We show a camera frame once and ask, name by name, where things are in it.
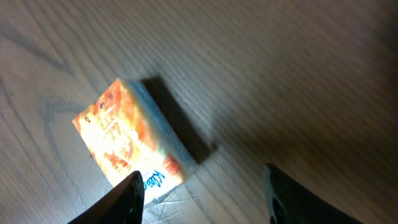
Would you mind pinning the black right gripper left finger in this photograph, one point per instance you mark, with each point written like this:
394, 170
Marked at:
123, 204

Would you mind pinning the orange tissue pack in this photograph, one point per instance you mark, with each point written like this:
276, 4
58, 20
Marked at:
126, 131

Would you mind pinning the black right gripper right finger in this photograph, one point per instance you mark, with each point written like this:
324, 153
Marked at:
289, 202

